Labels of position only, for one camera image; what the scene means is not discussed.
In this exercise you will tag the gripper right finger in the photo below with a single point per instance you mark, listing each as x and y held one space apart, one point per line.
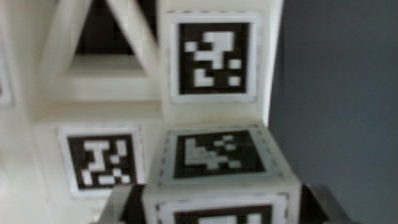
320 208

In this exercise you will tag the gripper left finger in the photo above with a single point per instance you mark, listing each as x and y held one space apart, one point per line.
123 211

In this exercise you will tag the white tagged cube nut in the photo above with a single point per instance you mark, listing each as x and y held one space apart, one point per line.
221 181

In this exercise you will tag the white chair seat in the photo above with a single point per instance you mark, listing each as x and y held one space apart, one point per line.
95 157

